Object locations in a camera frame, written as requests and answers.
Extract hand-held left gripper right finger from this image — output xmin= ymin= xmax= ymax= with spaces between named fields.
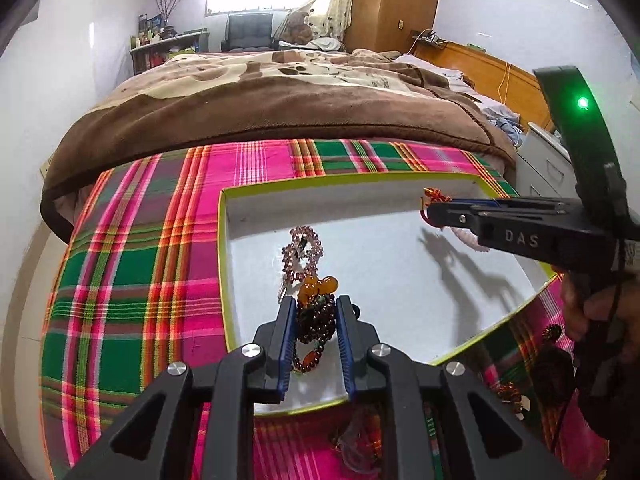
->
xmin=335 ymin=294 xmax=573 ymax=480

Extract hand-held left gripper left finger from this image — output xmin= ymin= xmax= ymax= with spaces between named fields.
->
xmin=62 ymin=296 xmax=298 ymax=480

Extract red knot ornament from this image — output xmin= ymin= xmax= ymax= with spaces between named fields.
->
xmin=419 ymin=187 xmax=452 ymax=232

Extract dark bead bracelet amber beads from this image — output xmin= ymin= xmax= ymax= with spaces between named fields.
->
xmin=292 ymin=274 xmax=342 ymax=375

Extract white tray with yellow-green rim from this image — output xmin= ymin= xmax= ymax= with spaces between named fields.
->
xmin=217 ymin=172 xmax=558 ymax=416

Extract tangled bead jewelry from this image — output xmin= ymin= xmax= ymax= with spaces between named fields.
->
xmin=331 ymin=409 xmax=385 ymax=467

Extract person's right hand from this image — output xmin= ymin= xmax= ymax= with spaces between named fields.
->
xmin=560 ymin=272 xmax=603 ymax=343

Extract white drawer cabinet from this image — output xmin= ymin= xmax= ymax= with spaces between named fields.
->
xmin=514 ymin=122 xmax=577 ymax=199

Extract white crumpled bedding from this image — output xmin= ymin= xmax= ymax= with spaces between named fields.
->
xmin=394 ymin=52 xmax=527 ymax=147

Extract wooden headboard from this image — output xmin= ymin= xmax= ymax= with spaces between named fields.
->
xmin=414 ymin=40 xmax=554 ymax=132

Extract plaid pink green cloth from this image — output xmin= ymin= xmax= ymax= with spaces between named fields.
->
xmin=40 ymin=139 xmax=608 ymax=480

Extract wooden wardrobe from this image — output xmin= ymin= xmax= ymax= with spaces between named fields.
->
xmin=344 ymin=0 xmax=446 ymax=54

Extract brown patterned blanket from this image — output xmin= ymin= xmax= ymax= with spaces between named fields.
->
xmin=40 ymin=49 xmax=518 ymax=242

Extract brown teddy bear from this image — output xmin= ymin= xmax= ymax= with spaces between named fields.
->
xmin=278 ymin=10 xmax=314 ymax=46

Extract grey armchair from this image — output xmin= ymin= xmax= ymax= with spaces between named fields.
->
xmin=220 ymin=12 xmax=275 ymax=53

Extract shelf with bottles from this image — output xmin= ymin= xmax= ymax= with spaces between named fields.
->
xmin=129 ymin=12 xmax=211 ymax=77

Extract dried branches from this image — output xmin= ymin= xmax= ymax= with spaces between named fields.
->
xmin=149 ymin=0 xmax=194 ymax=27

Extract white bead bracelet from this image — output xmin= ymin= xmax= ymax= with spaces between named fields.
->
xmin=450 ymin=227 xmax=493 ymax=254

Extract pink bead necklace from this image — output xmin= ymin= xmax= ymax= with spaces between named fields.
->
xmin=275 ymin=226 xmax=325 ymax=306

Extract yellow cable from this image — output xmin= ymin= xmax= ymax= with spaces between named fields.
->
xmin=498 ymin=60 xmax=513 ymax=107

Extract orange bead bracelet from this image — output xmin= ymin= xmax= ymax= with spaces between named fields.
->
xmin=499 ymin=381 xmax=525 ymax=412

